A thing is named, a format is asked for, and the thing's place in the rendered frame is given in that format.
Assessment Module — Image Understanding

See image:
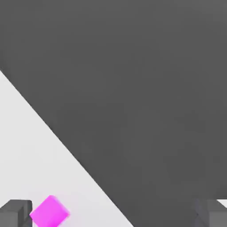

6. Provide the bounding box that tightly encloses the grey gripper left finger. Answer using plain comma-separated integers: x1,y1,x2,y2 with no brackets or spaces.
0,199,33,227

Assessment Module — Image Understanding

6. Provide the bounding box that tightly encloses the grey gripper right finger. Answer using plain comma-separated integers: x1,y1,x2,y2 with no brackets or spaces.
194,198,227,227

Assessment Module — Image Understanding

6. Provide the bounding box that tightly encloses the small magenta cube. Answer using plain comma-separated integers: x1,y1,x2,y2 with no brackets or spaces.
29,194,71,227

